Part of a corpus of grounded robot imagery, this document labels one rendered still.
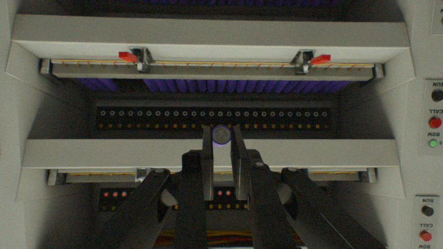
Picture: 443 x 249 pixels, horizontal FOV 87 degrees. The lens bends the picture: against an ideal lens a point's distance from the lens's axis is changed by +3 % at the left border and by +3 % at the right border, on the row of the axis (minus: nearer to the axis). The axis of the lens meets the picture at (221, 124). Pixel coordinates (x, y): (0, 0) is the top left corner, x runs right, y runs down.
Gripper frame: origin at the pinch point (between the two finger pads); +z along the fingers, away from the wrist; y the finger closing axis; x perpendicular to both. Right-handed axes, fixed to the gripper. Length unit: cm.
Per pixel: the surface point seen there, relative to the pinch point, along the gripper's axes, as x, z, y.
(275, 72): 4.7, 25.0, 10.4
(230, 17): 15.6, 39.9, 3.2
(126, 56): 7.3, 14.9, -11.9
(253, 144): -6.6, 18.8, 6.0
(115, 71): 4.5, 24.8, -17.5
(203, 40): 9.6, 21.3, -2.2
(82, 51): 7.8, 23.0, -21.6
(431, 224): -19.3, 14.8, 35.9
